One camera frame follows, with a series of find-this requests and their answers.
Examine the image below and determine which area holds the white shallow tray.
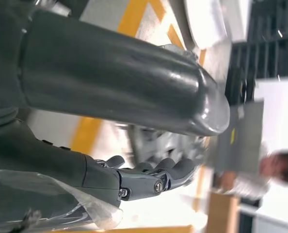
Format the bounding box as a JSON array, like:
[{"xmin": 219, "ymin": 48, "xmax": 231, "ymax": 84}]
[{"xmin": 170, "ymin": 0, "xmax": 229, "ymax": 50}]

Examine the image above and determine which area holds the clear plastic film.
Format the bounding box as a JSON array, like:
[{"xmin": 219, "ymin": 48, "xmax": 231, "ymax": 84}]
[{"xmin": 0, "ymin": 169, "xmax": 124, "ymax": 233}]

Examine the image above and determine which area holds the black carry case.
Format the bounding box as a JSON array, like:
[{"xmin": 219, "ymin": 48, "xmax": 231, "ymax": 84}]
[{"xmin": 225, "ymin": 61, "xmax": 256, "ymax": 105}]

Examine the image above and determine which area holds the grey case with yellow label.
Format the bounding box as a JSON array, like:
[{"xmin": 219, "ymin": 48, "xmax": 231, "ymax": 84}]
[{"xmin": 213, "ymin": 100, "xmax": 265, "ymax": 174}]

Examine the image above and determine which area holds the brown cardboard box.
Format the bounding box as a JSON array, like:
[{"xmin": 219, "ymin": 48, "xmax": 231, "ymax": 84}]
[{"xmin": 206, "ymin": 191, "xmax": 240, "ymax": 233}]

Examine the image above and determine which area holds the person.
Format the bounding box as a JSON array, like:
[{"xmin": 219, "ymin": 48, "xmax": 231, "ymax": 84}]
[{"xmin": 213, "ymin": 141, "xmax": 288, "ymax": 201}]

